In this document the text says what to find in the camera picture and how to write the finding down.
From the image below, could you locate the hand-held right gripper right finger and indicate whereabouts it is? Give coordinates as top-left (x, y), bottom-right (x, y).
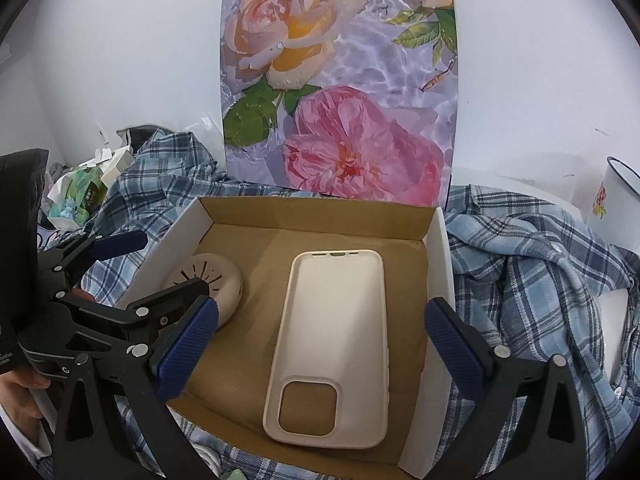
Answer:
top-left (424, 297), bottom-right (586, 480)

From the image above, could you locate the round beige slotted case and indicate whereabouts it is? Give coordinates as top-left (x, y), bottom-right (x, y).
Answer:
top-left (162, 254), bottom-right (244, 333)

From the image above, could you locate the person's left hand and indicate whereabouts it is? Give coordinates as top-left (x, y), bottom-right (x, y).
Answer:
top-left (0, 362), bottom-right (53, 423)

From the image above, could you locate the floral printed poster board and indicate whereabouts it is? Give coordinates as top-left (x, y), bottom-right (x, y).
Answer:
top-left (220, 0), bottom-right (458, 208)

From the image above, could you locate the white enamel mug flower print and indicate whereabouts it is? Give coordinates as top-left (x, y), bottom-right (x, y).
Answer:
top-left (585, 156), bottom-right (640, 233)

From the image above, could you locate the beige phone case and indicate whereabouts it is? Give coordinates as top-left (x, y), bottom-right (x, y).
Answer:
top-left (262, 249), bottom-right (391, 447)

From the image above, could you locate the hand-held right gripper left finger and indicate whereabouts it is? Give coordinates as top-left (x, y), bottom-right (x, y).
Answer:
top-left (52, 297), bottom-right (221, 480)

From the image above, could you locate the green tissue pack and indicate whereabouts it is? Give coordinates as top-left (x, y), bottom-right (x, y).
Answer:
top-left (45, 165), bottom-right (108, 231)

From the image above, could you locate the small white box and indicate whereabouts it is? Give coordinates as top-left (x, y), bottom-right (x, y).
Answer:
top-left (97, 146), bottom-right (133, 186)

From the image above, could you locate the dark bag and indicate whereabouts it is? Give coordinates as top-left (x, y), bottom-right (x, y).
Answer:
top-left (117, 124), bottom-right (161, 148)

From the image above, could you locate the blue plaid shirt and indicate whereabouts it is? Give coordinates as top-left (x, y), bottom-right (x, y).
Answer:
top-left (37, 127), bottom-right (640, 480)

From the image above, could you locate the shallow cardboard box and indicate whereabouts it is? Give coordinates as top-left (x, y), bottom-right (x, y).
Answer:
top-left (115, 195), bottom-right (456, 480)

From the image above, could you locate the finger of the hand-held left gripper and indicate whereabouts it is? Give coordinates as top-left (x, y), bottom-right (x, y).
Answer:
top-left (47, 280), bottom-right (211, 357)
top-left (37, 230), bottom-right (148, 286)

